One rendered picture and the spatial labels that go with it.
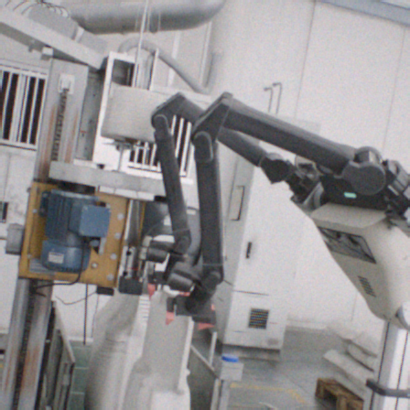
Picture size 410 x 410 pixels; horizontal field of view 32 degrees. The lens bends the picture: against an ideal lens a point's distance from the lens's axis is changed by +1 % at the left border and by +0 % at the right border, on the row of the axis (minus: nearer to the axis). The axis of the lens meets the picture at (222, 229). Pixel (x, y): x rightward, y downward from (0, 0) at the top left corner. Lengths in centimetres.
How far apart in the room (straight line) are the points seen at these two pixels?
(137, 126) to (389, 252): 88
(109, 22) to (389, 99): 335
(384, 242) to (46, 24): 350
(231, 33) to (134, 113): 358
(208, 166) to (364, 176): 36
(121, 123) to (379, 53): 536
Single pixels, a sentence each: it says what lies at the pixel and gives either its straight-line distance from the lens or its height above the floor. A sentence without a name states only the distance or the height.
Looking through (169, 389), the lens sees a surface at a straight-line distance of 209.
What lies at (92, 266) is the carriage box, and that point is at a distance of 244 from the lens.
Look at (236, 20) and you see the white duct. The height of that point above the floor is 275.
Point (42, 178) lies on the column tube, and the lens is 246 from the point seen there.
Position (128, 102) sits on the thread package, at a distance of 224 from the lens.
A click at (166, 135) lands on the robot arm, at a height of 155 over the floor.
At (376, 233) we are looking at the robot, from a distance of 182.
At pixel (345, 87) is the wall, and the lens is 719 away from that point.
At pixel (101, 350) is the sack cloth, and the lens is 282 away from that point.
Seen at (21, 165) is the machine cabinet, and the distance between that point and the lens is 511.
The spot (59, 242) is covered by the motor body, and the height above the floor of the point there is 118.
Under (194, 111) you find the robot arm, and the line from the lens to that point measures 213.
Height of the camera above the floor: 141
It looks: 3 degrees down
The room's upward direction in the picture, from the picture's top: 10 degrees clockwise
